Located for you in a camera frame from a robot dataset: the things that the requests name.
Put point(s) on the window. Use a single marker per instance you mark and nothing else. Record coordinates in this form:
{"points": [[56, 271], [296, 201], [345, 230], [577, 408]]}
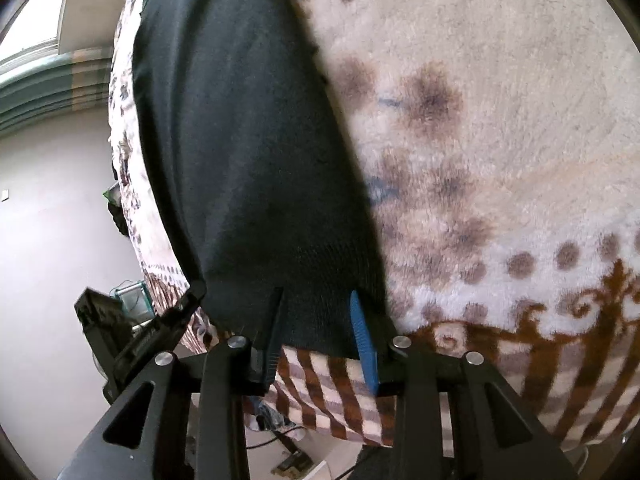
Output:
{"points": [[35, 20]]}

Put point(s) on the black garment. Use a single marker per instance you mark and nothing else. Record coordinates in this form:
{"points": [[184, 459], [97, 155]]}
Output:
{"points": [[240, 160]]}

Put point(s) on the teal striped curtain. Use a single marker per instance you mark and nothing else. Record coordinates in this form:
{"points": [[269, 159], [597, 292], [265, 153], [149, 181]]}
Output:
{"points": [[55, 90]]}

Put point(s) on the floral fleece blanket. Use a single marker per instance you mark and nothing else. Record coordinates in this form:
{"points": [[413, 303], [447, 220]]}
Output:
{"points": [[500, 110]]}

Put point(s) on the black bag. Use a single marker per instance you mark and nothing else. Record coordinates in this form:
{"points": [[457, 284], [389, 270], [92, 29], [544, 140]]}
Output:
{"points": [[119, 212]]}

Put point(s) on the teal and white rack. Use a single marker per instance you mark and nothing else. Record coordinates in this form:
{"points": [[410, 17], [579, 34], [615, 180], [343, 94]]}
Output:
{"points": [[132, 300]]}

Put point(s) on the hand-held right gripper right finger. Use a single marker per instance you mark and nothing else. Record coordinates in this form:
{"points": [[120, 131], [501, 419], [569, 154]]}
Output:
{"points": [[362, 340]]}

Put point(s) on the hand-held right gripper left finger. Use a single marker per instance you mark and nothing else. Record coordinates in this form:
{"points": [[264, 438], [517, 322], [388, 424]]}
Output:
{"points": [[270, 340]]}

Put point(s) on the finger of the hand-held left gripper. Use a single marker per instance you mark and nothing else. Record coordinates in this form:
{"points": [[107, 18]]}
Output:
{"points": [[187, 305]]}

